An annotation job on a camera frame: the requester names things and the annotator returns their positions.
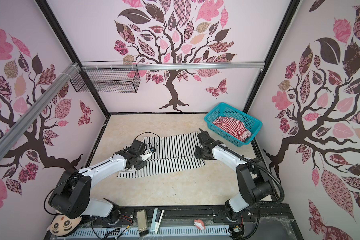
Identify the black white striped tank top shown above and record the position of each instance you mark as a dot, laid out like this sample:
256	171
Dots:
174	154

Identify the white stapler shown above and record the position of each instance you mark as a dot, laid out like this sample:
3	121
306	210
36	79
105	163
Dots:
156	220

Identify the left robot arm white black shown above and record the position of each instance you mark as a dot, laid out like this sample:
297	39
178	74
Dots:
71	196

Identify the teal plastic basket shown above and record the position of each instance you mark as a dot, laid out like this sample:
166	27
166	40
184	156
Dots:
225	110

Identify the aluminium rail back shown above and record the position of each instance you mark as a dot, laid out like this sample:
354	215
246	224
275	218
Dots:
156	67

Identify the aluminium rail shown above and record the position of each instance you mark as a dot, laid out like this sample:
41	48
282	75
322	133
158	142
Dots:
20	126
156	67

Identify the red white teeth toy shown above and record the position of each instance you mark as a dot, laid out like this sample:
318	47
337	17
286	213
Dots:
199	224

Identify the red white striped tank top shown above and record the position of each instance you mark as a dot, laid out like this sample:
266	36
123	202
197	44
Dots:
233	127

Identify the black wire basket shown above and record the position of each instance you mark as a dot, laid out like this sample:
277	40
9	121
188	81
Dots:
107	77

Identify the aluminium rail left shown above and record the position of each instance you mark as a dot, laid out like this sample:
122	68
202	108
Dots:
20	126

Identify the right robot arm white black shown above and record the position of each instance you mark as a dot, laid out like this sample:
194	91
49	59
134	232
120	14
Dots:
255	182

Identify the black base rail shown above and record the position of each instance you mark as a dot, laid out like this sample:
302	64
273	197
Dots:
218	214

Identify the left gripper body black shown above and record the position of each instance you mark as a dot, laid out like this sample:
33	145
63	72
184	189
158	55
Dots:
140	164

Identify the plush doll head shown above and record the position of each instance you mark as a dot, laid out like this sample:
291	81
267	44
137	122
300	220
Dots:
63	226

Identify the silver rectangular block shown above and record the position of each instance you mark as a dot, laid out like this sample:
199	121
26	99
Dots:
142	223

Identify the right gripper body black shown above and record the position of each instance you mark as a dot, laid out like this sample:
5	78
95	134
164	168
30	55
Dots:
200	153

